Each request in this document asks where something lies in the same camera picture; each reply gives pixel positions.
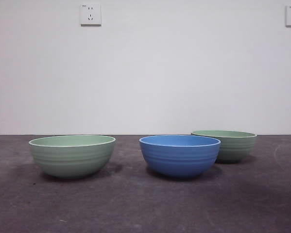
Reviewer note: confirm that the blue ribbed bowl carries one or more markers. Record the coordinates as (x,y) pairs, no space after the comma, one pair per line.
(179,160)

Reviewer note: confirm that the green ribbed bowl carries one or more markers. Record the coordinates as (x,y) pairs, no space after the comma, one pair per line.
(237,148)
(72,160)

